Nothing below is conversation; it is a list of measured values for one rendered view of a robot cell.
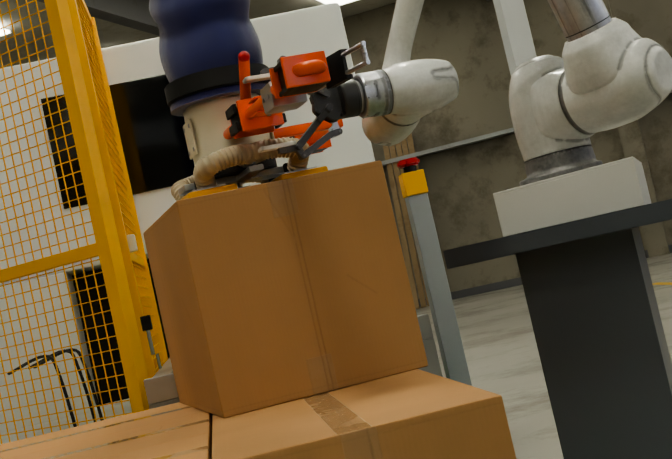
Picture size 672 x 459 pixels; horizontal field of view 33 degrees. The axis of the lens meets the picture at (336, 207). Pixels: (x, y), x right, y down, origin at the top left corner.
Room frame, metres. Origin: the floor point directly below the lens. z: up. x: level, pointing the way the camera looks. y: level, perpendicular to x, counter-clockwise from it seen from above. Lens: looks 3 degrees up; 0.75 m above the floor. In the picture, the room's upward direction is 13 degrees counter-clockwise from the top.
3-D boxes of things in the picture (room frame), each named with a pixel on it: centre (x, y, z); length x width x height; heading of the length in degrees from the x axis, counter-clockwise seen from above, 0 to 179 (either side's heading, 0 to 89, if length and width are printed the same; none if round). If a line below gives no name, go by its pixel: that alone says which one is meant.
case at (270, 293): (2.40, 0.17, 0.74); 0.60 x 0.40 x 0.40; 16
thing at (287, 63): (1.84, 0.01, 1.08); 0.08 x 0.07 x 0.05; 18
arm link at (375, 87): (2.23, -0.11, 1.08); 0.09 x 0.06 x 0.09; 18
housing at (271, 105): (1.97, 0.05, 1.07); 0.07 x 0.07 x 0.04; 18
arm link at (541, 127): (2.55, -0.52, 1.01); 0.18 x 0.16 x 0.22; 40
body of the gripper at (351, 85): (2.21, -0.04, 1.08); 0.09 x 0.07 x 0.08; 108
